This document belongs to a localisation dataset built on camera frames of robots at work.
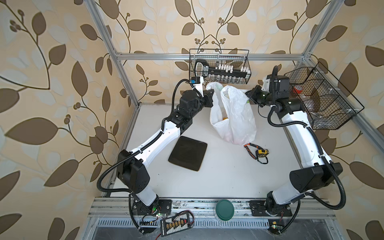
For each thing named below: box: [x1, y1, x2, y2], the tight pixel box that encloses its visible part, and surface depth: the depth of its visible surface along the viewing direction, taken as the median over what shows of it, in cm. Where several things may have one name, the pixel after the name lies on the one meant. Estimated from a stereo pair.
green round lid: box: [215, 199, 235, 221], surface depth 66 cm
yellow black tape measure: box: [243, 142, 269, 164], surface depth 91 cm
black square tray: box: [168, 136, 208, 172], surface depth 95 cm
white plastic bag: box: [206, 81, 257, 146], surface depth 81 cm
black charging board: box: [160, 213, 190, 237], surface depth 70 cm
